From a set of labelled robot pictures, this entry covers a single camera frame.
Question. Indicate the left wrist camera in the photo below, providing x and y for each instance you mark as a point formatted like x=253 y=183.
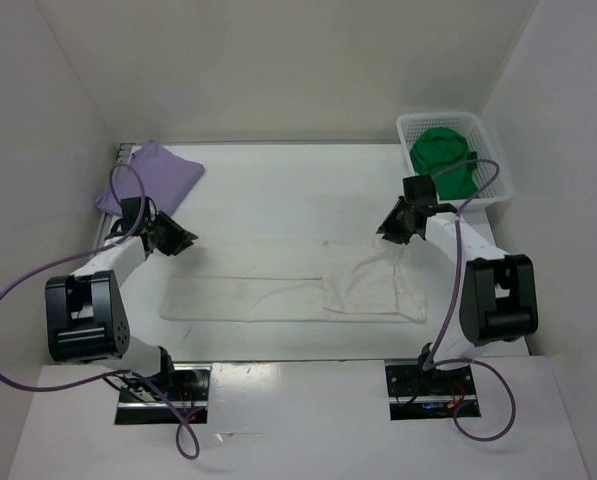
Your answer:
x=136 y=213

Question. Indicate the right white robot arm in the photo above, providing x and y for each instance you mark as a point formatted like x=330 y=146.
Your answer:
x=493 y=297

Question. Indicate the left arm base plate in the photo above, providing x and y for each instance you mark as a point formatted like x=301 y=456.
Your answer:
x=188 y=392

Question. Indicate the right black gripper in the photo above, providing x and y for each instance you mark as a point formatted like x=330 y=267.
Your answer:
x=389 y=226

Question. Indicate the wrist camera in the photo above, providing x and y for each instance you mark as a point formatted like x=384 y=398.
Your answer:
x=136 y=213
x=420 y=190

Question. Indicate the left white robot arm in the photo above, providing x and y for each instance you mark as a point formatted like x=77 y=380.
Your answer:
x=87 y=322

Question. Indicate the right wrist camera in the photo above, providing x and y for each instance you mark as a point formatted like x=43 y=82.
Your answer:
x=420 y=190

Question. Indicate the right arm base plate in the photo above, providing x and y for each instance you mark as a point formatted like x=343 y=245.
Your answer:
x=417 y=395

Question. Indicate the purple t shirt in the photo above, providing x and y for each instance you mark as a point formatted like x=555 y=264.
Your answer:
x=167 y=179

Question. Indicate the white plastic laundry basket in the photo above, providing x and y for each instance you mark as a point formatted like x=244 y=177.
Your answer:
x=479 y=139

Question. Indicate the green t shirt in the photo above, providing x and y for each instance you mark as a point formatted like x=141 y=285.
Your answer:
x=444 y=154

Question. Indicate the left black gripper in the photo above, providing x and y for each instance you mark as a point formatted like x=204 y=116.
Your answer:
x=181 y=239

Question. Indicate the white t shirt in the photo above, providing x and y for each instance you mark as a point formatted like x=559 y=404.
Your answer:
x=285 y=280

